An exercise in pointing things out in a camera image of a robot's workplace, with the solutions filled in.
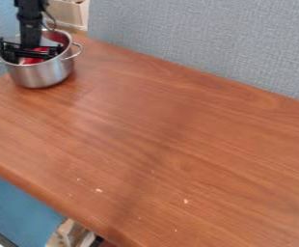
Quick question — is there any beige wooden cabinet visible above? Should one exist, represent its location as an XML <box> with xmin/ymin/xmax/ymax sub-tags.
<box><xmin>49</xmin><ymin>0</ymin><xmax>90</xmax><ymax>31</ymax></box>

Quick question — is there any stainless steel pot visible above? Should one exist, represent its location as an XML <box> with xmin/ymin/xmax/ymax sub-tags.
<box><xmin>0</xmin><ymin>29</ymin><xmax>84</xmax><ymax>89</ymax></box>

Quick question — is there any red plastic block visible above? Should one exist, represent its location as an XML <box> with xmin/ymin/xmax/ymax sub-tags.
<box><xmin>18</xmin><ymin>47</ymin><xmax>49</xmax><ymax>65</ymax></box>

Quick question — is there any black cable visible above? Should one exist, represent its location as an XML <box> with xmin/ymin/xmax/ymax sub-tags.
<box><xmin>40</xmin><ymin>11</ymin><xmax>58</xmax><ymax>33</ymax></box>

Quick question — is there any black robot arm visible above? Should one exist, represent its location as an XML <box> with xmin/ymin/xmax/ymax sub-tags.
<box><xmin>0</xmin><ymin>0</ymin><xmax>64</xmax><ymax>64</ymax></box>

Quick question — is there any white frame under table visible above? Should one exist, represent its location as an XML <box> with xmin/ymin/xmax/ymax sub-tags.
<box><xmin>45</xmin><ymin>219</ymin><xmax>94</xmax><ymax>247</ymax></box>

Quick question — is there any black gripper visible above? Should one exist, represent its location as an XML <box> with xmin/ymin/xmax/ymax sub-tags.
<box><xmin>0</xmin><ymin>13</ymin><xmax>62</xmax><ymax>64</ymax></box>

